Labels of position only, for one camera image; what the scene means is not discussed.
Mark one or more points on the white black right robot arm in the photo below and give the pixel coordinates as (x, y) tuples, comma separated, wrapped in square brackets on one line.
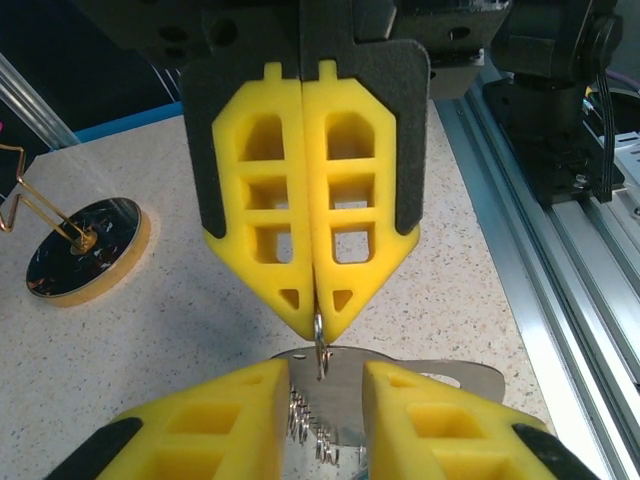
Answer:
[(540, 50)]

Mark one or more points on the blue table edge strip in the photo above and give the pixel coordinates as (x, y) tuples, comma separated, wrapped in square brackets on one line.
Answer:
[(130, 122)]

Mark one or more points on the metal key plate with rings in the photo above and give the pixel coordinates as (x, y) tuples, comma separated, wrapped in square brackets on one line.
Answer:
[(345, 395)]

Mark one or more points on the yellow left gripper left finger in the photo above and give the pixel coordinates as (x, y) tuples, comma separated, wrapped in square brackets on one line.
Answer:
[(200, 435)]

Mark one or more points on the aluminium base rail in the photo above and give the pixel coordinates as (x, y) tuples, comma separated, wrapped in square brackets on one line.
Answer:
[(575, 325)]

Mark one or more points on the aluminium frame post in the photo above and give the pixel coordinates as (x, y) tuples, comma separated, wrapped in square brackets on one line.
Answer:
[(30, 100)]

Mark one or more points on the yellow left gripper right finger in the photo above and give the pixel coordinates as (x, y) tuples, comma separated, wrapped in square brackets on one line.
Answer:
[(450, 430)]

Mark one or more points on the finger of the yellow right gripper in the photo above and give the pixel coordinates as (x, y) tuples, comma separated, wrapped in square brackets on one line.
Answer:
[(230, 175), (387, 175)]

